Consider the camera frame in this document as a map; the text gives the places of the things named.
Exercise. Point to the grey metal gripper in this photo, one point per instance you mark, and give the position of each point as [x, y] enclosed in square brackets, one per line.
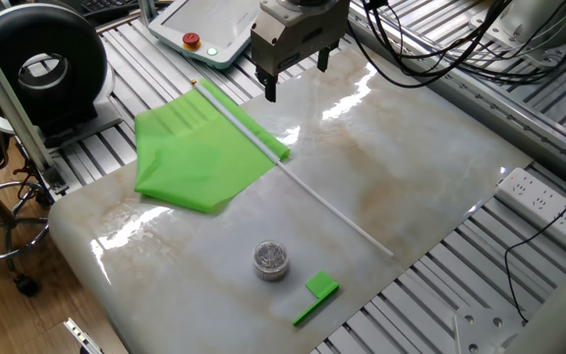
[298, 39]

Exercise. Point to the green flag with white pole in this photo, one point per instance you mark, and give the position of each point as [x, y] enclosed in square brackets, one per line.
[189, 157]

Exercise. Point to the white teach pendant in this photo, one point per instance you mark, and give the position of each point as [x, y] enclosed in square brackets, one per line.
[199, 24]

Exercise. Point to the marble pattern table mat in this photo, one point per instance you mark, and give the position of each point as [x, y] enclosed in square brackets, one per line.
[361, 172]

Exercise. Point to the black keyboard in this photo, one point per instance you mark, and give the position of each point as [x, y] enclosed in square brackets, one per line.
[106, 5]

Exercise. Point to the white power strip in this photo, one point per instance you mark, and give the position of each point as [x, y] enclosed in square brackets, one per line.
[533, 201]

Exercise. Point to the aluminium frame post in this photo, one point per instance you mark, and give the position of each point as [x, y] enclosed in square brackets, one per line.
[13, 108]

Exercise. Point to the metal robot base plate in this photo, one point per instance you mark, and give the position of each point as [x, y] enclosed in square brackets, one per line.
[484, 329]

